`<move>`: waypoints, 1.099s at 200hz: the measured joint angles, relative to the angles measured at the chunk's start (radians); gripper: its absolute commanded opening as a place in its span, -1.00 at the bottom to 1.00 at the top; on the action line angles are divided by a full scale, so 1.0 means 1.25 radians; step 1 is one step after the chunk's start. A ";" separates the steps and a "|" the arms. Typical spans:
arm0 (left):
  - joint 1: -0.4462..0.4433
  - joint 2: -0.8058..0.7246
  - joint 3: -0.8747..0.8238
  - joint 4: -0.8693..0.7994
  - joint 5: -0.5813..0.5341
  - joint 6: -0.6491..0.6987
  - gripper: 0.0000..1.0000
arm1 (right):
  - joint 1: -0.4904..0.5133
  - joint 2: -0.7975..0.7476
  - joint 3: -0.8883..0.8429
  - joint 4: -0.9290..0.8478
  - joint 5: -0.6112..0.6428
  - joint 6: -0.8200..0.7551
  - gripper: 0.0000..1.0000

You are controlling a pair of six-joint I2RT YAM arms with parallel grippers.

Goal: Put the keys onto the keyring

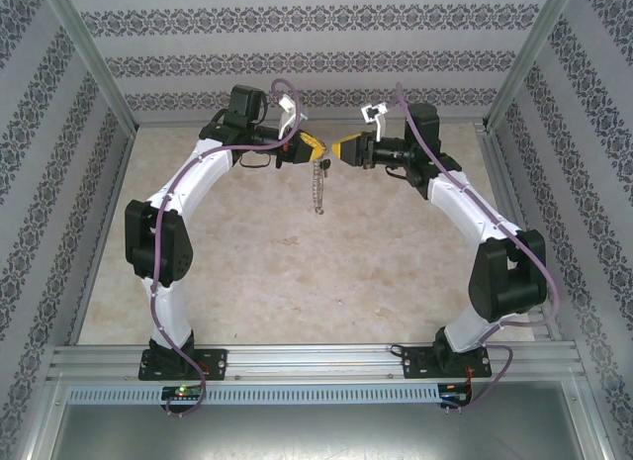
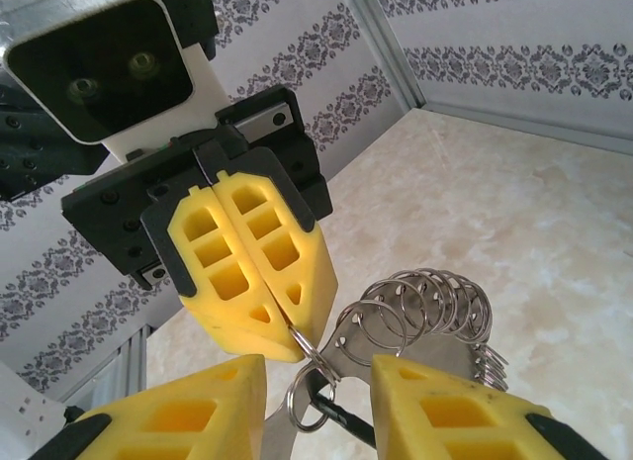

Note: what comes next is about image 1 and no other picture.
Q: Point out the aluminium mounting rail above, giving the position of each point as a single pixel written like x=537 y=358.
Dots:
x=316 y=363

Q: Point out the left small circuit board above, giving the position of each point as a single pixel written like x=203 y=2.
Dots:
x=183 y=392

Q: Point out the aluminium frame post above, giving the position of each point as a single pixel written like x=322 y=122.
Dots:
x=89 y=54
x=531 y=54

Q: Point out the left aluminium frame post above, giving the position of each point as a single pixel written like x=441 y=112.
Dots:
x=89 y=54

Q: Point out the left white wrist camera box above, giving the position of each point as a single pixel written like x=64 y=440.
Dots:
x=286 y=104

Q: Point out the black-headed metal key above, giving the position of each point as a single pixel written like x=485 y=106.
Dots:
x=327 y=167

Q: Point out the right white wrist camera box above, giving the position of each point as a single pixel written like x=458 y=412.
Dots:
x=381 y=126

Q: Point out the grey metal sheet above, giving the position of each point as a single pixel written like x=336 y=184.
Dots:
x=316 y=430

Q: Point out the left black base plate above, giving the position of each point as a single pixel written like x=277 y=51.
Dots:
x=215 y=363

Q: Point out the aluminium side rail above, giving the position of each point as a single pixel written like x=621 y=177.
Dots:
x=111 y=203
x=509 y=193

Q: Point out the aluminium back rail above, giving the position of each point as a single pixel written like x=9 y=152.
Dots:
x=173 y=120

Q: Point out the right aluminium side rail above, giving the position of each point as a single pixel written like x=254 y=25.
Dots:
x=509 y=193

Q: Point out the left aluminium side rail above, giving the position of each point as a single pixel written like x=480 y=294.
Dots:
x=111 y=203

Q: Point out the right aluminium frame post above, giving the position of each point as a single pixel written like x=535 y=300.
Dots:
x=531 y=54

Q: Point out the large metal keyring with rings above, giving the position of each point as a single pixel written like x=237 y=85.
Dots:
x=318 y=188

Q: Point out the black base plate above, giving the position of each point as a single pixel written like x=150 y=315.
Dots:
x=415 y=363
x=215 y=363

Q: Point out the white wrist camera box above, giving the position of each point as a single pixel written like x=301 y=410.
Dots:
x=381 y=126
x=286 y=104

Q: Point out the right small circuit board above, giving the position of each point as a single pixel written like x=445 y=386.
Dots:
x=455 y=395

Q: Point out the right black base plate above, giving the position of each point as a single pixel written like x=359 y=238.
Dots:
x=415 y=363

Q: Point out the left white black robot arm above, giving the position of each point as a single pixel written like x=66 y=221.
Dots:
x=198 y=178

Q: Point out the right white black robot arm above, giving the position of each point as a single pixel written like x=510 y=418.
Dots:
x=465 y=203

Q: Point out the small circuit board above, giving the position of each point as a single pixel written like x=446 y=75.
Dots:
x=455 y=395
x=183 y=392

